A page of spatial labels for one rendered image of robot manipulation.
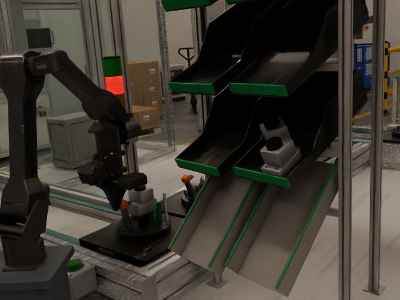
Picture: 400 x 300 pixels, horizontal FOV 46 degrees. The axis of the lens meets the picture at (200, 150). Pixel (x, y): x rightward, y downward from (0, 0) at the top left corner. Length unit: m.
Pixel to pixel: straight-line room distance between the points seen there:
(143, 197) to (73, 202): 0.48
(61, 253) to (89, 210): 0.60
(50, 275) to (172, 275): 0.32
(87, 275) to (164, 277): 0.18
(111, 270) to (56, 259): 0.18
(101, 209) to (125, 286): 0.48
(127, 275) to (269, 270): 0.32
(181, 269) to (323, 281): 0.35
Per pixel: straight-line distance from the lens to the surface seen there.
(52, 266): 0.95
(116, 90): 1.37
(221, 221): 1.04
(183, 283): 1.17
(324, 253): 1.36
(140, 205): 1.21
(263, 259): 0.96
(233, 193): 1.06
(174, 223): 1.30
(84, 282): 1.15
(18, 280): 0.93
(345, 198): 0.94
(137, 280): 1.06
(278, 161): 0.84
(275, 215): 1.00
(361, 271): 1.28
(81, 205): 1.61
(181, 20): 11.84
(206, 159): 0.99
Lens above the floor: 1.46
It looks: 14 degrees down
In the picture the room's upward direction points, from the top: 4 degrees counter-clockwise
